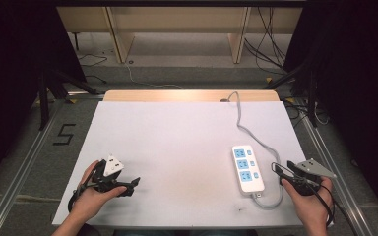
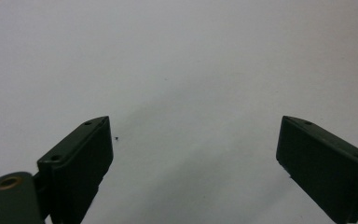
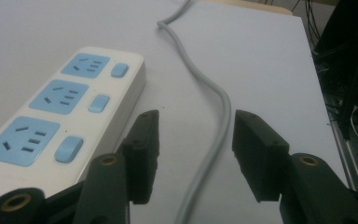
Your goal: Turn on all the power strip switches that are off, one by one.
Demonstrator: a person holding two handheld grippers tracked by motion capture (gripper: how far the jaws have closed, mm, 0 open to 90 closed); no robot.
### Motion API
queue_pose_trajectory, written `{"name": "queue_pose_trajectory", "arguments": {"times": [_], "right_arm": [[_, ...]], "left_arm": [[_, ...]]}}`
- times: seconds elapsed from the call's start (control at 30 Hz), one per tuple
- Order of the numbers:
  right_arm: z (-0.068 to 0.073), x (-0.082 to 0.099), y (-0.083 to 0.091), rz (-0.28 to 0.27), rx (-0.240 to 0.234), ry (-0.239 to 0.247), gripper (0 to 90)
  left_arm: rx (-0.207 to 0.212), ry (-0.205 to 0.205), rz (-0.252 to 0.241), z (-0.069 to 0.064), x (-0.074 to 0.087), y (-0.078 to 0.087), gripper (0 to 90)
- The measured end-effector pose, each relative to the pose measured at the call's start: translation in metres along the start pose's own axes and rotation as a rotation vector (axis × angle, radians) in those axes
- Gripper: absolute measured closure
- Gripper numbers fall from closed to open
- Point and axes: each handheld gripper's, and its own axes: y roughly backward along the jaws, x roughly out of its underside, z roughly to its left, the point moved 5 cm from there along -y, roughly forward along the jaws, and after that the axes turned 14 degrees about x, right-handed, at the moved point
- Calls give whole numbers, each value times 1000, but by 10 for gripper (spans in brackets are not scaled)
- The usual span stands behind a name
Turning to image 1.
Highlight grey power strip cable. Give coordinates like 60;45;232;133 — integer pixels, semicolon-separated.
220;90;284;210

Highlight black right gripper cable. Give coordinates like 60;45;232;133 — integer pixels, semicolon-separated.
293;175;359;236

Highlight white table cover sheet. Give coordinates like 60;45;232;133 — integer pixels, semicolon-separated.
51;100;335;229

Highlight black curtain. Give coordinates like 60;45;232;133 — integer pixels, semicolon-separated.
0;0;88;193
283;0;378;229

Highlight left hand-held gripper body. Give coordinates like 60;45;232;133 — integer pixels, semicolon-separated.
91;153;136;195

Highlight aluminium floor rail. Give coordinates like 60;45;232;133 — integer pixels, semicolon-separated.
298;111;377;236
0;96;67;236

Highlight person's right hand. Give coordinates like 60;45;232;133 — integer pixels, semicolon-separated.
281;175;335;228

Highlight white floor cable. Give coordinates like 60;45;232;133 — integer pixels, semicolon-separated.
123;61;185;90

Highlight person's left hand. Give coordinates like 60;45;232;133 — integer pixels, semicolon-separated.
68;159;128;224

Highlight white power strip blue sockets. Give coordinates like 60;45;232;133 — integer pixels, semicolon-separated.
231;145;266;194

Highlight light wooden shelf unit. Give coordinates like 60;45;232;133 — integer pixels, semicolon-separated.
56;6;304;65

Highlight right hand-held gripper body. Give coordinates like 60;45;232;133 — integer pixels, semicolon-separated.
286;157;338;197

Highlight bundle of black floor cables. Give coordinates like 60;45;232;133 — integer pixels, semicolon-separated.
243;6;289;76

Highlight thin black floor cable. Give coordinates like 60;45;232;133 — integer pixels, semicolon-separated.
78;53;109;85

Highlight black metal stand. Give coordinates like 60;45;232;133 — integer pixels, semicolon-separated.
36;68;102;131
261;61;320;128

